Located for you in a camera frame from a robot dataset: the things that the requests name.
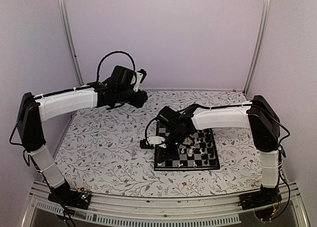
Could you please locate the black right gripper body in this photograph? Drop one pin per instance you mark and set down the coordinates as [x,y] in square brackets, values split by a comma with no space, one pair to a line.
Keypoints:
[178,138]

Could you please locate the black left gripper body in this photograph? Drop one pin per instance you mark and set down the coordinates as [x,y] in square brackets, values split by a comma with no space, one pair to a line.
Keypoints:
[124,97]

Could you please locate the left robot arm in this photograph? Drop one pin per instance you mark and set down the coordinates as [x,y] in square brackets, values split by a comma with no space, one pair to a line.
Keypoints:
[37,110]

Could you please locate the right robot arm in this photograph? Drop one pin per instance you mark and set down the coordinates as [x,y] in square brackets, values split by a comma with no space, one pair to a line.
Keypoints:
[256,115]

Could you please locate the black and white chess board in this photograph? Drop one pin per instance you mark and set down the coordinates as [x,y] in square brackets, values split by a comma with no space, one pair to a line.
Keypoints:
[203,153]

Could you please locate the floral patterned table mat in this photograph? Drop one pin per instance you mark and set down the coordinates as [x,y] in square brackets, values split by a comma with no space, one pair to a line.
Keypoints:
[101,151]

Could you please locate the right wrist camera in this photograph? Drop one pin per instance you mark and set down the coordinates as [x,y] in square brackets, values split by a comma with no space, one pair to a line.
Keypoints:
[158,128]

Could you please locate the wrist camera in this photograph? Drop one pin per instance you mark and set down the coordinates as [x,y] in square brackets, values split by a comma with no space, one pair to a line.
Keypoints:
[158,128]
[125,78]

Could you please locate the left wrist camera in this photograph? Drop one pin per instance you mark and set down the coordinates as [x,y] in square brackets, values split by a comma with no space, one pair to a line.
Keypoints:
[125,78]

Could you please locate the back aluminium rail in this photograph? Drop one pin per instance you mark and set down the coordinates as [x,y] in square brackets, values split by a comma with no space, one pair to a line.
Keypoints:
[192,89]

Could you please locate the aluminium rail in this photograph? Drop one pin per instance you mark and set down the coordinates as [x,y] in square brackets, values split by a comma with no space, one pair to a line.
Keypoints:
[192,89]
[119,211]

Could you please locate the front aluminium rail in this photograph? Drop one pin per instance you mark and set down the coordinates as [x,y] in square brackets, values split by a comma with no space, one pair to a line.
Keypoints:
[119,211]

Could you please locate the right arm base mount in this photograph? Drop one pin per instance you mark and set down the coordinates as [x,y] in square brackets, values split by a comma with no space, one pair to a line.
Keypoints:
[264,204]

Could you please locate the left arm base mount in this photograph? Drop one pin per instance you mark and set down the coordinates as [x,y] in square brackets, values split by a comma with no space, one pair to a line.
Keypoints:
[72,198]

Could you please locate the left aluminium frame post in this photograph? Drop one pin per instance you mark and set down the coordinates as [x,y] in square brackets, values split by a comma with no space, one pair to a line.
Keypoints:
[68,35]

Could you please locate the aluminium frame post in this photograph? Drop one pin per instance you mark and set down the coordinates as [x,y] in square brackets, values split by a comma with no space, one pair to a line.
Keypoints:
[68,35]
[258,46]

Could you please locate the right aluminium frame post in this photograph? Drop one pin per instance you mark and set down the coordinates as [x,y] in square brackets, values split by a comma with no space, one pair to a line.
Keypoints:
[258,46]

